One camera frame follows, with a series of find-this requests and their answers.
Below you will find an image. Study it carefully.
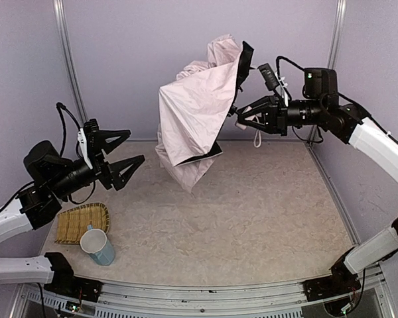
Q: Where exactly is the pink black folding umbrella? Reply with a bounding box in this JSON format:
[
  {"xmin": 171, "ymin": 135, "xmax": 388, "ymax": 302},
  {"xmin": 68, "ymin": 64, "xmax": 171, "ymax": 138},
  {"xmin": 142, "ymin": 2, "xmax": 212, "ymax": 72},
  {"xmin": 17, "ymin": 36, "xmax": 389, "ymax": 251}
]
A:
[{"xmin": 155, "ymin": 34, "xmax": 254, "ymax": 192}]

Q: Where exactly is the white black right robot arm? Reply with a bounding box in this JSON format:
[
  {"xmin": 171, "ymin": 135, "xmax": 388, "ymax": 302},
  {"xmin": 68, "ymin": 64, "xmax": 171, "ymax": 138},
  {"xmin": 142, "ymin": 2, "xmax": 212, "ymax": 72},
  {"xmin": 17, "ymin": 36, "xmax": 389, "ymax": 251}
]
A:
[{"xmin": 233, "ymin": 93, "xmax": 398, "ymax": 283}]

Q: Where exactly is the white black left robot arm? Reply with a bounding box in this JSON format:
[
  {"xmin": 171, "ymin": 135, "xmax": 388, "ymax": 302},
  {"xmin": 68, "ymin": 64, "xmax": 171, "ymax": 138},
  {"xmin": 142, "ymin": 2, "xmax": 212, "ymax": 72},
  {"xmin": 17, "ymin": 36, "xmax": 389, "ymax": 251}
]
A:
[{"xmin": 0, "ymin": 121, "xmax": 145, "ymax": 287}]

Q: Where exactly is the woven bamboo tray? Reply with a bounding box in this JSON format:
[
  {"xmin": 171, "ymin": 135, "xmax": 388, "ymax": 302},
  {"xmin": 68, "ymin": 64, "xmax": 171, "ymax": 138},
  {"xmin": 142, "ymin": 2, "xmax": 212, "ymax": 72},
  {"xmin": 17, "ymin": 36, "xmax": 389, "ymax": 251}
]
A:
[{"xmin": 54, "ymin": 203, "xmax": 110, "ymax": 244}]

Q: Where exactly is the light blue cup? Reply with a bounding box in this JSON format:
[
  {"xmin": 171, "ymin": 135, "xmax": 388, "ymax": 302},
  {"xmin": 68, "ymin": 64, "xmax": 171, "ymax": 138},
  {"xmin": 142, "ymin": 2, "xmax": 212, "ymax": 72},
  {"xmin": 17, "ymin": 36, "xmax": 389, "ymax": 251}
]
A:
[{"xmin": 80, "ymin": 225, "xmax": 115, "ymax": 266}]

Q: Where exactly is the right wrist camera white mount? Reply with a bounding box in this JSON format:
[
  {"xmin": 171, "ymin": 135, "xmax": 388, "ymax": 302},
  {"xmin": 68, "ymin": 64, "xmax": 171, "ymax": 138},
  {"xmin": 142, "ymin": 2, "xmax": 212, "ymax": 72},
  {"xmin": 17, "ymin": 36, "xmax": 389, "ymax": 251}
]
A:
[{"xmin": 257, "ymin": 63, "xmax": 289, "ymax": 107}]

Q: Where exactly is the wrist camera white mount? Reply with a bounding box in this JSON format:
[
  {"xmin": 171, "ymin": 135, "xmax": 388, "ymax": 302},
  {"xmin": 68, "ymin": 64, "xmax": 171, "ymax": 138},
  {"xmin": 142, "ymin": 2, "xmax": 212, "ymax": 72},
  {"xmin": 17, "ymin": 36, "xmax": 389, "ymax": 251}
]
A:
[
  {"xmin": 257, "ymin": 63, "xmax": 289, "ymax": 107},
  {"xmin": 76, "ymin": 119, "xmax": 99, "ymax": 170}
]

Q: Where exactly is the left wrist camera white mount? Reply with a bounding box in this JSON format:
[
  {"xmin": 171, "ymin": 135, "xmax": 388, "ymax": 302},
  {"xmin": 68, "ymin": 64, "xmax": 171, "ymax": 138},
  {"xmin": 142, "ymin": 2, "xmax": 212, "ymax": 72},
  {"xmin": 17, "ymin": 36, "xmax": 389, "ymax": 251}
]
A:
[{"xmin": 76, "ymin": 119, "xmax": 99, "ymax": 170}]

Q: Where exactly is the right black camera cable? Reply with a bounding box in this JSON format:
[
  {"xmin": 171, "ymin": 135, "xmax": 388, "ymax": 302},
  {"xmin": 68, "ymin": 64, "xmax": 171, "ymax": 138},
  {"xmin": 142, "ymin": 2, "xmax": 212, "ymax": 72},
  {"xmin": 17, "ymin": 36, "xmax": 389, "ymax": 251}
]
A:
[{"xmin": 275, "ymin": 55, "xmax": 306, "ymax": 80}]

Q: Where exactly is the black camera cable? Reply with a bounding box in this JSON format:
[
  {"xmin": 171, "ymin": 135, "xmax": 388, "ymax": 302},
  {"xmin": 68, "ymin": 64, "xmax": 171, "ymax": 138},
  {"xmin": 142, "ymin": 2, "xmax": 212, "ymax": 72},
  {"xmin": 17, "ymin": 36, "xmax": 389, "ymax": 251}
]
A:
[
  {"xmin": 55, "ymin": 102, "xmax": 82, "ymax": 155},
  {"xmin": 275, "ymin": 55, "xmax": 306, "ymax": 80}
]

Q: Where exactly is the left black camera cable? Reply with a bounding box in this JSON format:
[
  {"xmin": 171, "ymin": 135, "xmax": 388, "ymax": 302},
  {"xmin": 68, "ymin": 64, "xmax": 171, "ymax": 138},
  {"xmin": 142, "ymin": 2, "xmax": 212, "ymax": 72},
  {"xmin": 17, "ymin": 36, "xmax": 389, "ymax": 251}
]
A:
[{"xmin": 55, "ymin": 102, "xmax": 82, "ymax": 155}]

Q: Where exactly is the right aluminium corner post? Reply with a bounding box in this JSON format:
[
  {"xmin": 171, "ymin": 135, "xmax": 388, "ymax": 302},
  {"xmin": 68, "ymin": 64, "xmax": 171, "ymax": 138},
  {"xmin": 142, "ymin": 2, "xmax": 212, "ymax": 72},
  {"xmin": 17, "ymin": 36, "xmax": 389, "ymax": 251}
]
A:
[{"xmin": 306, "ymin": 0, "xmax": 348, "ymax": 146}]

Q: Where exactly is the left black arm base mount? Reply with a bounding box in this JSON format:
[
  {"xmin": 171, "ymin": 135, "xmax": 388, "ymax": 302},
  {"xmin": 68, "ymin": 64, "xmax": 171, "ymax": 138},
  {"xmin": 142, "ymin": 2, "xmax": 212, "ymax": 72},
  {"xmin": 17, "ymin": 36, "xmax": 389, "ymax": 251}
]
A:
[{"xmin": 44, "ymin": 252, "xmax": 103, "ymax": 303}]

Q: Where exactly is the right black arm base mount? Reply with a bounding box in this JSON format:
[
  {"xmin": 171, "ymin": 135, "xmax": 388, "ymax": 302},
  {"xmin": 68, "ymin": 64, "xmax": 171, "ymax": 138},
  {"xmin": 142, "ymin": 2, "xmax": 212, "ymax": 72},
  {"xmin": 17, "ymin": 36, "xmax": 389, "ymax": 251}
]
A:
[{"xmin": 303, "ymin": 261, "xmax": 362, "ymax": 301}]

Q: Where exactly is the aluminium front rail frame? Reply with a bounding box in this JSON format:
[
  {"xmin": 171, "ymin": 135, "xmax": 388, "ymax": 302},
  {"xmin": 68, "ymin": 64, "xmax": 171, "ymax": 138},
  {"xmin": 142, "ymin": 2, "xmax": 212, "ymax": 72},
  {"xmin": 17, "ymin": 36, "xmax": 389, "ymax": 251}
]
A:
[{"xmin": 9, "ymin": 265, "xmax": 397, "ymax": 317}]

